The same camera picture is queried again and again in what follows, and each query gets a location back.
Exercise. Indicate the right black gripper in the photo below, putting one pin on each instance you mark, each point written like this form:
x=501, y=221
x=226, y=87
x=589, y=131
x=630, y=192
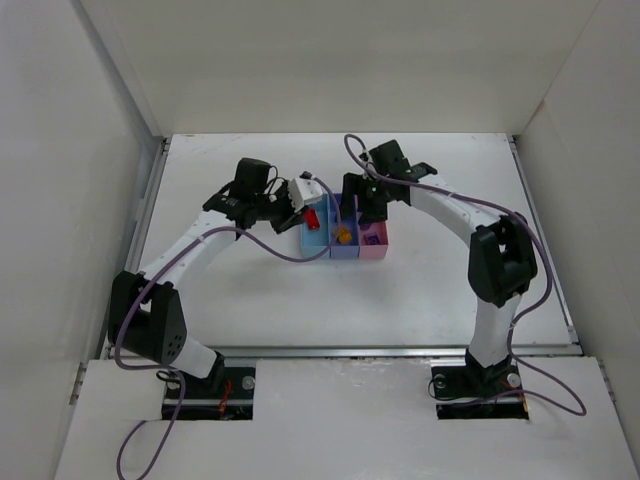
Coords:
x=370, y=195

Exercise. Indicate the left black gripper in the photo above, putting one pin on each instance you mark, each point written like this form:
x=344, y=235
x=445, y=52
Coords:
x=282, y=216

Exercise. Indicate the red lego piece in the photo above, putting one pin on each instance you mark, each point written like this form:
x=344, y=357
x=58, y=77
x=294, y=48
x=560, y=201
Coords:
x=311, y=220

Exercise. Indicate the small purple lego brick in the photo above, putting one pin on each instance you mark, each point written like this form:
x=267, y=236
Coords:
x=371, y=239

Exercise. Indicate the yellow lego piece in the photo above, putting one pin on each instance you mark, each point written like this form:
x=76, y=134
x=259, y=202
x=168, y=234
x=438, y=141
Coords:
x=344, y=239

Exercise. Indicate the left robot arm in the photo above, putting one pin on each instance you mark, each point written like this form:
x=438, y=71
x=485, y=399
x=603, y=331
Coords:
x=146, y=311

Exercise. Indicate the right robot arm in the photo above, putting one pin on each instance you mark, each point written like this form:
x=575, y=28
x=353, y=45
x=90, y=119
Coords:
x=501, y=262

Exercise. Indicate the light blue container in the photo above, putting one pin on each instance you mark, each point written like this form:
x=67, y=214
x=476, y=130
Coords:
x=315, y=237

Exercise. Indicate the pink container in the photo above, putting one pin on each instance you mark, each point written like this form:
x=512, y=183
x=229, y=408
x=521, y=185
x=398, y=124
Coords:
x=376, y=252

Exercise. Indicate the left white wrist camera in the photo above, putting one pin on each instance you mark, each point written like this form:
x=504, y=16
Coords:
x=304, y=191

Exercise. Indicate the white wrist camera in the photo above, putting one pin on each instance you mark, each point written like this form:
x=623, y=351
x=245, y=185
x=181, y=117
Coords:
x=304, y=191
x=365, y=156

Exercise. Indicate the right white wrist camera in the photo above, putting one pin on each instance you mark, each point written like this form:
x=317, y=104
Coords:
x=365, y=156

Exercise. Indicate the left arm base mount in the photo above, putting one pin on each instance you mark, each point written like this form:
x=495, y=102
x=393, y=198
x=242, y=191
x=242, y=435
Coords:
x=228, y=399

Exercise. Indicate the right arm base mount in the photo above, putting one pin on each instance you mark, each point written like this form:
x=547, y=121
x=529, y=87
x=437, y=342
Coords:
x=462, y=393

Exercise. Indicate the aluminium rail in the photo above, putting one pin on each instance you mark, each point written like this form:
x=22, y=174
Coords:
x=353, y=352

